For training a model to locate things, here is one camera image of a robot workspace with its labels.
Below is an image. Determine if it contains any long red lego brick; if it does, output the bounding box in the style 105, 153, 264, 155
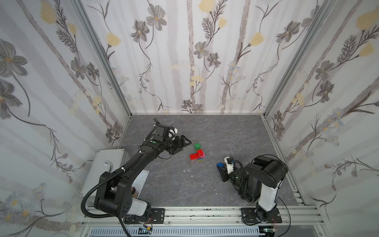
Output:
190, 153, 199, 161

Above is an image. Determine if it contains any red square lego brick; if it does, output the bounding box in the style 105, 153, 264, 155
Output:
197, 149, 203, 158

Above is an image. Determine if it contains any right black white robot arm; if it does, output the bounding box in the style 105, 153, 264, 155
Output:
217, 154, 288, 226

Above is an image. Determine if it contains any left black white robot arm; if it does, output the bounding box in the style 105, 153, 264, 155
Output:
85, 135, 192, 219

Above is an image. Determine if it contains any grey metal control box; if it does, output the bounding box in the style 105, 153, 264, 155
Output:
80, 149, 128, 197

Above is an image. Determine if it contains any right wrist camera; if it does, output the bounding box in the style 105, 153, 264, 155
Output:
224, 157, 235, 174

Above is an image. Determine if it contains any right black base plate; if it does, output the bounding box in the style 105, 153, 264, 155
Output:
240, 207, 282, 225

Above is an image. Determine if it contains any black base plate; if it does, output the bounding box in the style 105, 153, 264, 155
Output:
240, 207, 282, 225
123, 208, 166, 225

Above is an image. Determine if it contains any black corrugated cable conduit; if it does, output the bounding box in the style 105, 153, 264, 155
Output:
80, 167, 125, 219

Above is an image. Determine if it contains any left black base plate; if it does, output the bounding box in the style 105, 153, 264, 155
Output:
123, 208, 166, 225

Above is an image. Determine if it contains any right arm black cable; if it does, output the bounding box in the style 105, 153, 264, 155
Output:
275, 195, 292, 237

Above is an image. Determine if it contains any aluminium mounting rail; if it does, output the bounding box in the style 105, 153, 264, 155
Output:
79, 206, 326, 228

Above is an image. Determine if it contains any white slotted cable duct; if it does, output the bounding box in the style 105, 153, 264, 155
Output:
87, 226, 265, 237

